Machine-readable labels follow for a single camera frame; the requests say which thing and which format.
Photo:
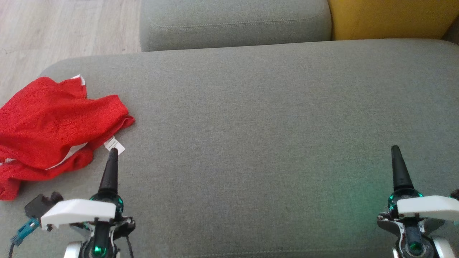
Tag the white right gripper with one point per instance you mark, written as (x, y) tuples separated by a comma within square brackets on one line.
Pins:
[(426, 208)]

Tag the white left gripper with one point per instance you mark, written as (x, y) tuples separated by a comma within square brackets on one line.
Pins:
[(79, 211)]

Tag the red basketball jersey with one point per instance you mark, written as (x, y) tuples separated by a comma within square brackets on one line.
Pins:
[(53, 118)]

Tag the red shorts with white stripes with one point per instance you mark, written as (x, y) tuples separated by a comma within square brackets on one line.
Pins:
[(21, 179)]

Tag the large grey sofa chaise cushion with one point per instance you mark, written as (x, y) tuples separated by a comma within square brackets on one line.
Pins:
[(269, 125)]

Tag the yellow sofa backrest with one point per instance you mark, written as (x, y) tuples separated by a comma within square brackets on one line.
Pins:
[(391, 18)]

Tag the grey sofa seat cushion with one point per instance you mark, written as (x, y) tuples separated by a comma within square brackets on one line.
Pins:
[(233, 21)]

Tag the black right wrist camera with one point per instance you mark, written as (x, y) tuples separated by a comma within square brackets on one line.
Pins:
[(455, 194)]

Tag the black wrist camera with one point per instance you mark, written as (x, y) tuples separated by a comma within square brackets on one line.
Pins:
[(41, 206), (455, 194)]

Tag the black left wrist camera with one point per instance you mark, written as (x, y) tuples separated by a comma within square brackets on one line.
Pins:
[(41, 206)]

